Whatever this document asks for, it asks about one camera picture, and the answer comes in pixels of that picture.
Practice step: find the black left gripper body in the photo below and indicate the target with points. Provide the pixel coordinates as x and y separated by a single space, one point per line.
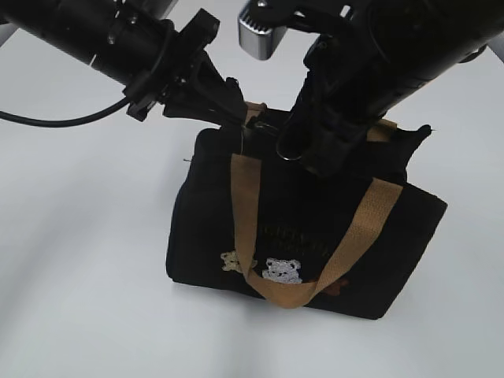
184 80

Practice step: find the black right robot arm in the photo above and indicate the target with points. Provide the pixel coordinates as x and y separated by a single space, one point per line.
390 50

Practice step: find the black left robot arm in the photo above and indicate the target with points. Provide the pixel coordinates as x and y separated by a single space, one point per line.
134 43

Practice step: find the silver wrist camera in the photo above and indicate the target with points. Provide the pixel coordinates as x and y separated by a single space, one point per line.
259 41

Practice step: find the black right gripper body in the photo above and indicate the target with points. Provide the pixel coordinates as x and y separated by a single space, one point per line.
329 119

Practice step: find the black canvas tote bag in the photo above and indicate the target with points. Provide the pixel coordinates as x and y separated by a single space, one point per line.
270 229

